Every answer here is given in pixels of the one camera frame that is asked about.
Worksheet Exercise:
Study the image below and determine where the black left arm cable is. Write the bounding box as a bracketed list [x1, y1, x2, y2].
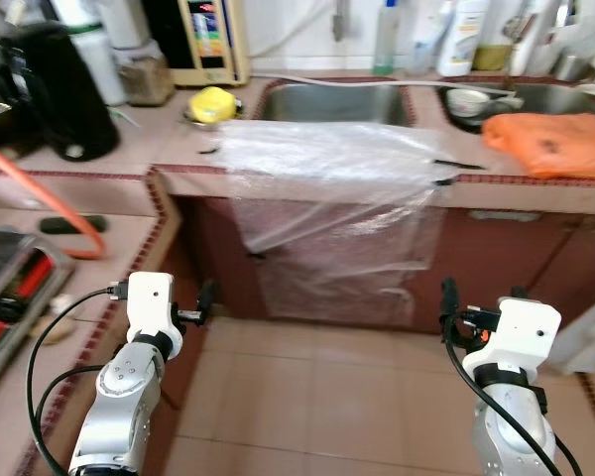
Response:
[26, 286, 130, 476]

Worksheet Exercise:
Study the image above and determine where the dark green cucumber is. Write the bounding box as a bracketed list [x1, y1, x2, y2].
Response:
[38, 214, 108, 237]

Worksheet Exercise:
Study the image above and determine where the steel wall faucet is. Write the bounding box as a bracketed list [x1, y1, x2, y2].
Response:
[330, 0, 351, 43]

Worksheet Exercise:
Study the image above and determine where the clear jar with brown contents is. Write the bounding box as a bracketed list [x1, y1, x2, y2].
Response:
[116, 45, 176, 107]

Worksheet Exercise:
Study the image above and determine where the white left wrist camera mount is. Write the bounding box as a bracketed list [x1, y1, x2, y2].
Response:
[125, 272, 185, 343]

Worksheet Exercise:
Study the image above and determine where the beige water ionizer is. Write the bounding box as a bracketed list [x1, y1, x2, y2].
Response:
[142, 0, 252, 88]

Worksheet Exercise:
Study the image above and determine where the white plastic container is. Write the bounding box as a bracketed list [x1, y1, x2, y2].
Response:
[50, 0, 128, 106]

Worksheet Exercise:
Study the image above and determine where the brown cabinet door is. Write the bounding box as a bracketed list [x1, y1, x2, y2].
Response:
[416, 206, 595, 343]

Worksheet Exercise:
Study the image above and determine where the orange plastic bag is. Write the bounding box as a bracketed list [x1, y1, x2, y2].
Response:
[480, 111, 595, 180]

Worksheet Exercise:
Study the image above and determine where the white plastic bottle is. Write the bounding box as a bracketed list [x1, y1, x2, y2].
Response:
[436, 0, 492, 78]

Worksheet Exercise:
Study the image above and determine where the steel sink basin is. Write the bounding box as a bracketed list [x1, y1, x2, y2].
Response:
[436, 79, 595, 135]
[250, 79, 419, 128]

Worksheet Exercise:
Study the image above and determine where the orange gas hose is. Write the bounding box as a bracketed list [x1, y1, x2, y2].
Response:
[0, 144, 108, 261]

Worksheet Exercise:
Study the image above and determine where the white cloth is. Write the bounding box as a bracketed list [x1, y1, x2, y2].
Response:
[550, 288, 595, 376]

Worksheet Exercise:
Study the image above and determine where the white ceramic bowl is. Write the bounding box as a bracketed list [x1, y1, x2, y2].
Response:
[445, 87, 497, 120]

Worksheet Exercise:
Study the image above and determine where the clear bottle with blue cap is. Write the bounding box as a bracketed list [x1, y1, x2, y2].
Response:
[372, 0, 403, 76]

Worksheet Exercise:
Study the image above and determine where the steel gas stove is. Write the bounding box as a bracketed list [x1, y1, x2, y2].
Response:
[0, 228, 77, 403]

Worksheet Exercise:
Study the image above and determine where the yellow plastic bowl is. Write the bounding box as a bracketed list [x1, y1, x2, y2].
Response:
[188, 86, 242, 125]

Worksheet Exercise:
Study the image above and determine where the black kettle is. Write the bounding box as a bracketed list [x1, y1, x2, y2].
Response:
[0, 20, 121, 163]

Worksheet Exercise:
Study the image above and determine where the clear bubble wrap sheet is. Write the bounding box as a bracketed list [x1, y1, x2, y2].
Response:
[216, 119, 455, 328]

